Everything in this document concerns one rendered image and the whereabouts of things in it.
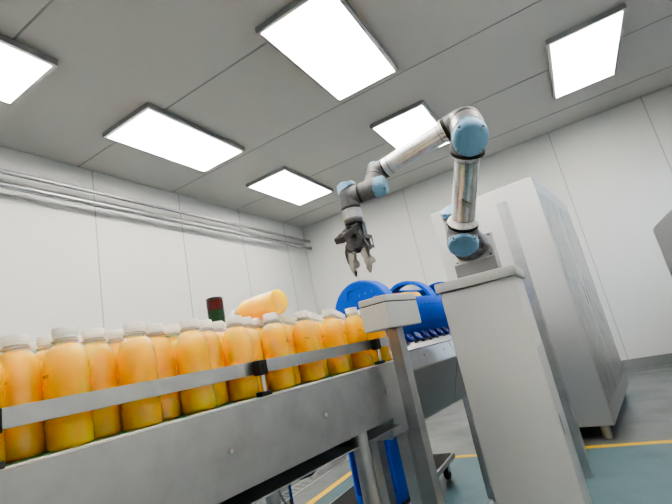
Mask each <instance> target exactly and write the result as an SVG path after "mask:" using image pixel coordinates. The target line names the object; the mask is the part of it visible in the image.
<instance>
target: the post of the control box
mask: <svg viewBox="0 0 672 504"><path fill-rule="evenodd" d="M387 335H388V339H389V344H390V348H391V352H392V357H393V361H394V366H395V370H396V374H397V379H398V383H399V387H400V392H401V396H402V400H403V405H404V409H405V414H406V418H407V422H408V427H409V431H410V435H411V440H412V444H413V448H414V453H415V457H416V462H417V466H418V470H419V475H420V479H421V483H422V488H423V492H424V496H425V501H426V504H445V503H444V499H443V495H442V491H441V486H440V482H439V478H438V474H437V470H436V465H435V461H434V457H433V453H432V449H431V444H430V440H429V436H428V432H427V428H426V424H425V419H424V415H423V411H422V407H421V403H420V398H419V394H418V390H417V386H416V382H415V377H414V373H413V369H412V365H411V361H410V356H409V352H408V348H407V344H406V340H405V335H404V331H403V327H396V328H392V329H387Z"/></svg>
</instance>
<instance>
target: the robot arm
mask: <svg viewBox="0 0 672 504"><path fill-rule="evenodd" d="M488 141H489V129H488V127H487V125H486V123H485V122H484V119H483V116H482V114H481V113H480V112H479V110H477V109H476V108H474V107H470V106H464V107H460V108H458V109H456V110H454V111H452V112H451V113H449V114H447V115H446V116H444V117H443V118H441V119H439V120H438V123H437V125H435V126H434V127H432V128H430V129H429V130H427V131H426V132H424V133H422V134H421V135H419V136H418V137H416V138H415V139H413V140H411V141H410V142H408V143H407V144H405V145H403V146H402V147H400V148H399V149H397V150H395V151H394V152H392V153H391V154H389V155H387V156H386V157H384V158H383V159H381V160H380V161H373V162H371V163H369V164H368V166H367V168H366V170H365V178H364V182H361V183H358V184H355V182H354V181H350V180H349V181H344V182H341V183H340V184H339V185H338V186H337V192H338V198H339V202H340V207H341V211H342V216H343V221H344V223H345V227H346V228H345V229H344V230H343V231H342V232H341V233H340V234H339V235H338V236H337V237H336V238H335V239H334V241H335V243H336V245H338V244H342V243H345V242H346V245H345V257H346V260H347V262H348V264H349V267H350V269H351V271H352V273H353V274H354V276H355V277H357V270H356V269H357V268H359V267H360V262H359V261H358V260H357V256H356V253H360V254H361V256H362V257H363V258H364V262H365V264H366V268H367V270H368V271H369V272H370V273H371V272H372V263H374V262H376V259H375V258H374V257H373V256H372V255H371V254H370V249H372V248H375V247H374V242H373V238H372V235H370V234H368V233H367V229H366V225H365V222H364V221H363V219H362V218H363V215H362V211H361V207H360V203H364V202H367V201H370V200H373V199H376V198H380V197H382V196H384V195H387V194H388V193H389V186H388V183H387V180H386V178H388V177H390V176H391V175H393V174H395V173H396V172H398V171H400V170H401V169H403V168H405V167H406V166H408V165H410V164H411V163H413V162H415V161H416V160H418V159H420V158H421V157H423V156H425V155H426V154H428V153H430V152H431V151H433V150H435V149H436V148H438V147H440V146H442V145H443V144H445V143H447V142H448V143H450V156H451V157H452V158H453V159H454V176H453V197H452V204H450V205H448V206H447V207H445V208H444V209H443V210H442V211H441V218H442V219H443V221H444V224H445V230H446V238H447V247H448V249H449V251H450V252H451V253H452V254H454V255H455V256H456V257H457V258H458V259H460V260H472V259H475V258H478V257H480V256H481V255H483V254H484V253H485V252H486V251H487V250H488V248H489V241H488V239H487V237H486V236H485V235H484V234H483V233H482V232H481V231H480V230H479V229H478V226H479V220H478V219H477V218H476V217H475V212H476V200H477V188H478V176H479V164H480V159H481V158H482V157H484V155H485V148H486V146H487V144H488ZM370 238H371V239H372V243H373V245H372V244H371V241H370ZM353 252H355V253H353Z"/></svg>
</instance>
